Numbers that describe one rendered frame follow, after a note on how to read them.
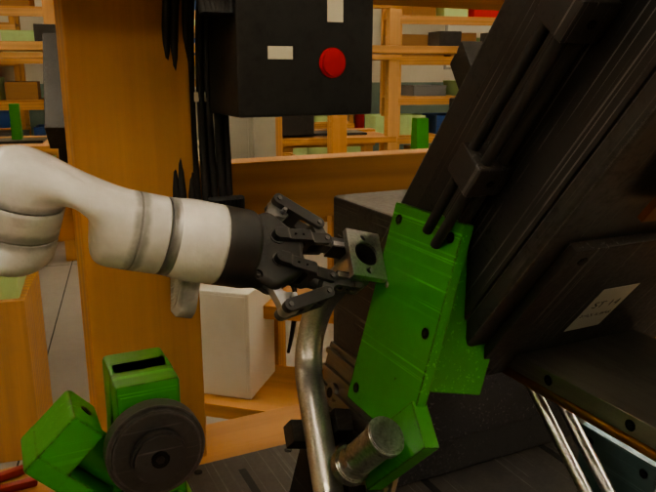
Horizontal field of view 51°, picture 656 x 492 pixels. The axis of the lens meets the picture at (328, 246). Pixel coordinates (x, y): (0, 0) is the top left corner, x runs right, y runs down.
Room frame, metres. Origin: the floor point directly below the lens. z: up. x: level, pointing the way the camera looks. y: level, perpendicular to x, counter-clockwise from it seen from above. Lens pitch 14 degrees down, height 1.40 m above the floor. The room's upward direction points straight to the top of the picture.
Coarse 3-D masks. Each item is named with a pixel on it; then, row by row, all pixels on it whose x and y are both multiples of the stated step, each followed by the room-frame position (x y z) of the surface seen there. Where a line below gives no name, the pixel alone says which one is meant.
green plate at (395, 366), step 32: (416, 224) 0.64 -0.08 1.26; (384, 256) 0.67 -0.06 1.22; (416, 256) 0.63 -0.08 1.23; (448, 256) 0.59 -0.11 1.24; (384, 288) 0.66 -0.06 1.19; (416, 288) 0.61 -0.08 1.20; (448, 288) 0.57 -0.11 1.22; (384, 320) 0.64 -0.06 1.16; (416, 320) 0.60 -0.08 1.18; (448, 320) 0.57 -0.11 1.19; (384, 352) 0.63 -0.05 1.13; (416, 352) 0.58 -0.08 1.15; (448, 352) 0.59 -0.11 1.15; (480, 352) 0.61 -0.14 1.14; (352, 384) 0.66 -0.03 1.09; (384, 384) 0.61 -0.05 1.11; (416, 384) 0.57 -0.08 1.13; (448, 384) 0.59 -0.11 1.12; (480, 384) 0.61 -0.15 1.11
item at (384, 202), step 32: (384, 192) 0.93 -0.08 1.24; (352, 224) 0.86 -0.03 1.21; (384, 224) 0.79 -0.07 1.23; (352, 320) 0.85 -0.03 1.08; (352, 352) 0.85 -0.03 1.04; (512, 384) 0.82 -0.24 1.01; (448, 416) 0.78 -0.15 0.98; (480, 416) 0.80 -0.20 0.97; (512, 416) 0.83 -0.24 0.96; (576, 416) 0.88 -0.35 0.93; (448, 448) 0.79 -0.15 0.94; (480, 448) 0.81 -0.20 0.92; (512, 448) 0.83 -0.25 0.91; (416, 480) 0.77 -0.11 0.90
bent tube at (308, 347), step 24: (360, 240) 0.67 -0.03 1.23; (336, 264) 0.69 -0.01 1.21; (360, 264) 0.65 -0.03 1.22; (384, 264) 0.67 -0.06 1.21; (312, 312) 0.71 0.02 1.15; (312, 336) 0.70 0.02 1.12; (312, 360) 0.69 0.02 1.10; (312, 384) 0.68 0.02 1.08; (312, 408) 0.65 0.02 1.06; (312, 432) 0.64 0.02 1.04; (312, 456) 0.62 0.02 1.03; (312, 480) 0.61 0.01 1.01; (336, 480) 0.60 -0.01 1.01
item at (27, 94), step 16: (0, 0) 6.93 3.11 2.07; (16, 0) 6.96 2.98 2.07; (32, 0) 7.22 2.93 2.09; (16, 16) 6.88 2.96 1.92; (32, 16) 6.89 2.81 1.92; (16, 32) 6.92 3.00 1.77; (32, 32) 6.97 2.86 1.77; (0, 80) 7.02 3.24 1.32; (0, 96) 6.92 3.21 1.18; (16, 96) 6.93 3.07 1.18; (32, 96) 6.98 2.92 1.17
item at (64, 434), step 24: (72, 408) 0.48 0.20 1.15; (48, 432) 0.47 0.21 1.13; (72, 432) 0.47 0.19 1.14; (96, 432) 0.48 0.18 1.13; (24, 456) 0.47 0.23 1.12; (48, 456) 0.46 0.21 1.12; (72, 456) 0.47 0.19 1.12; (96, 456) 0.48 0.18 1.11; (48, 480) 0.46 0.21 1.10; (72, 480) 0.47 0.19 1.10; (96, 480) 0.49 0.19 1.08
